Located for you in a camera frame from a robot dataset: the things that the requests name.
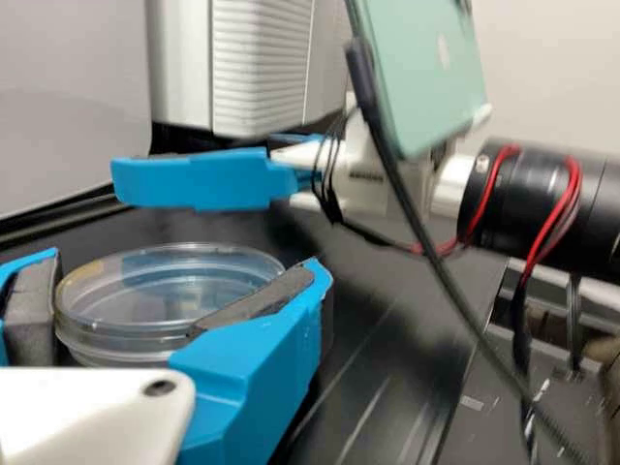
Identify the incubator door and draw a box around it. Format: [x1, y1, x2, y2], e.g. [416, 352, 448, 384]
[210, 0, 356, 138]

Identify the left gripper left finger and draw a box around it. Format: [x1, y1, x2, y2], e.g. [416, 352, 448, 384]
[0, 247, 64, 367]

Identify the white incubator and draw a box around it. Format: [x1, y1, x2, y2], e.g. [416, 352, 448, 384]
[146, 0, 217, 133]

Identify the white box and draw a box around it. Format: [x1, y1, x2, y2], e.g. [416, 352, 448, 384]
[0, 0, 154, 220]

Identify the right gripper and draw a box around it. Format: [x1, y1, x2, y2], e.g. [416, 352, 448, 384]
[264, 107, 438, 220]

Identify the petri dish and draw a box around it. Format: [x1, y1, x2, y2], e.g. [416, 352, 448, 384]
[52, 241, 288, 368]

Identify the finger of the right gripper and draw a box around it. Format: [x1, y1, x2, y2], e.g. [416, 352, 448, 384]
[109, 146, 300, 212]

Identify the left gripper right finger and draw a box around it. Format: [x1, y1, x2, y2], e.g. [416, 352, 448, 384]
[169, 256, 335, 455]

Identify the right wrist camera phone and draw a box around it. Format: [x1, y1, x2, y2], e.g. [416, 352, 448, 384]
[344, 0, 493, 195]

